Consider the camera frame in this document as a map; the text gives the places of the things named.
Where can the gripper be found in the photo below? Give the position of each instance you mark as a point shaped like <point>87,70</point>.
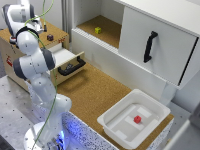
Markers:
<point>39,26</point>

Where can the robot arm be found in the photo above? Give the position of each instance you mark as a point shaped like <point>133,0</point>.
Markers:
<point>40,90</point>

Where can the purple block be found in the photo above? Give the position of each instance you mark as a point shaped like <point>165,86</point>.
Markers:
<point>50,37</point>

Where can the wooden drawer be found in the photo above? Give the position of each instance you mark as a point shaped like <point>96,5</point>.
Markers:
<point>65,55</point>

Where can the wooden drawer box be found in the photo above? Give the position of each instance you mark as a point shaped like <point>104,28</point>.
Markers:
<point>10,71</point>

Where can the yellow block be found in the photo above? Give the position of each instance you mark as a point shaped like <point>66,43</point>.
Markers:
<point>98,30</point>

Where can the white cabinet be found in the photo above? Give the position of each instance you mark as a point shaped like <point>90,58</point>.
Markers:
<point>100,55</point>

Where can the white plastic box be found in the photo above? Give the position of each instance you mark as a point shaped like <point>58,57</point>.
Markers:
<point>113,125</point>

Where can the white sliding door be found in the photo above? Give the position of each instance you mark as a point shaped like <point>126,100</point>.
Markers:
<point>166,50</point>

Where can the pink block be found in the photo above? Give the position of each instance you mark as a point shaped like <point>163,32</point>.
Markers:
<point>137,119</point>

